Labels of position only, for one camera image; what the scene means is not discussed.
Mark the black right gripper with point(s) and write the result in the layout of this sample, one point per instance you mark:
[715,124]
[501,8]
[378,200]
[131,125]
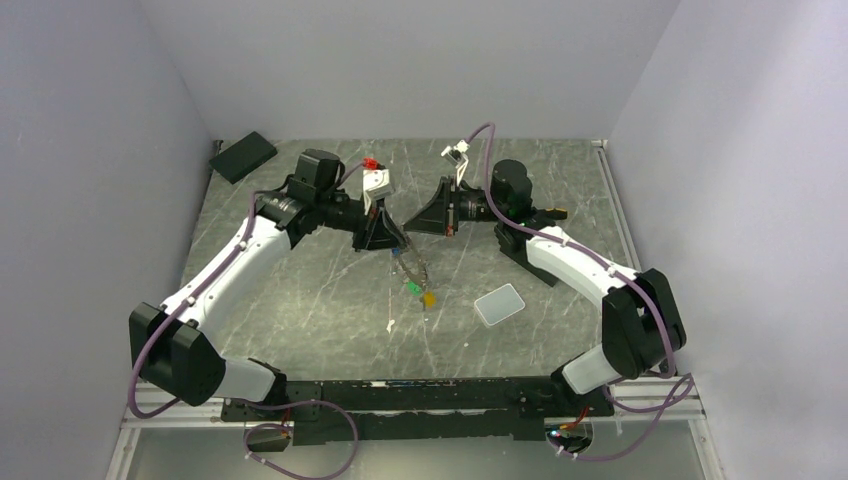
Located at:
[438,217]

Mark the green key tag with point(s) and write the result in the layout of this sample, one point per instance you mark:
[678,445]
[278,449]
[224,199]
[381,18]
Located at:
[414,288]

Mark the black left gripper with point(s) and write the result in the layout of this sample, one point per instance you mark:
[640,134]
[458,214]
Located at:
[382,236]

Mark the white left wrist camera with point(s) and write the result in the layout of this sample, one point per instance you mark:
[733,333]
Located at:
[376,185]

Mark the aluminium frame rail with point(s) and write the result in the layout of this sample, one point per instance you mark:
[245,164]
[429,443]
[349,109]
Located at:
[648,399]

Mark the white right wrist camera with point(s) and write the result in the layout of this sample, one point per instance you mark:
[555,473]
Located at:
[457,156]

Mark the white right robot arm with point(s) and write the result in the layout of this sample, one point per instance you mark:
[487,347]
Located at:
[640,327]

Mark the black yellow handled screwdriver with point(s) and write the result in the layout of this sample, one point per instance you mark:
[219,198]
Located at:
[555,214]

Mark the black box at rear left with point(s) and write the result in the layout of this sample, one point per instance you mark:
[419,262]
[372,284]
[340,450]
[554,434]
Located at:
[237,161]

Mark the yellow key tag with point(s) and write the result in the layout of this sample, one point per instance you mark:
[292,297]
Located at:
[428,300]

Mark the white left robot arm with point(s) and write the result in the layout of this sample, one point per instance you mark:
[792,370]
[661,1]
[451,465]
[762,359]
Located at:
[172,343]

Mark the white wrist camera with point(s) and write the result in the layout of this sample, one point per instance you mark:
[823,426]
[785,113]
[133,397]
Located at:
[457,156]
[376,185]

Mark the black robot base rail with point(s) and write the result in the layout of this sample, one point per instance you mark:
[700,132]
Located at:
[516,407]

